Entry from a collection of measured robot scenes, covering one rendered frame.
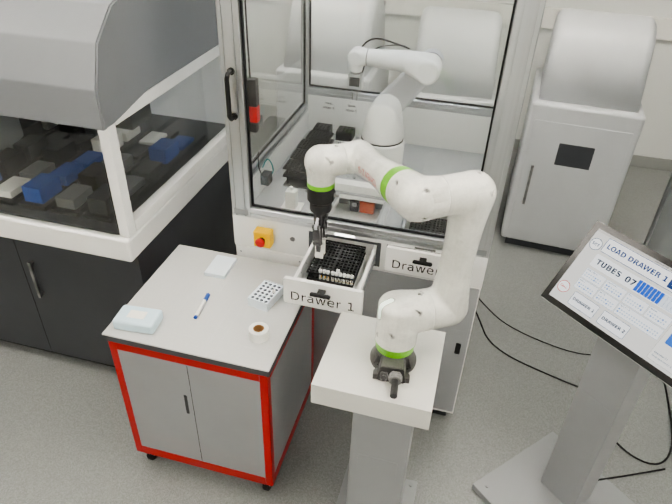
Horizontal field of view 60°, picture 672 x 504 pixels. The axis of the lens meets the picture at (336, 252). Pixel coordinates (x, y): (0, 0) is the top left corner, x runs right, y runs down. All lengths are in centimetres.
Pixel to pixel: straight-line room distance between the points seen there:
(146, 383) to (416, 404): 103
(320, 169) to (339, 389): 68
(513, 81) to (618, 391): 108
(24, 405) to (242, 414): 127
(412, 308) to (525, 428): 135
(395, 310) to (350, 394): 29
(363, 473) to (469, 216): 106
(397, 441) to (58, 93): 162
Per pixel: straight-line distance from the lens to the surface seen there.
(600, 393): 226
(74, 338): 309
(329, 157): 184
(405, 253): 224
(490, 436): 287
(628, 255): 204
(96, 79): 213
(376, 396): 180
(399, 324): 173
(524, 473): 275
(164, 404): 236
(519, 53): 192
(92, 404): 304
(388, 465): 216
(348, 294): 202
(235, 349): 205
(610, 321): 200
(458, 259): 169
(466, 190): 156
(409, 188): 150
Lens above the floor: 219
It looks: 35 degrees down
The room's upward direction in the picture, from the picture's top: 2 degrees clockwise
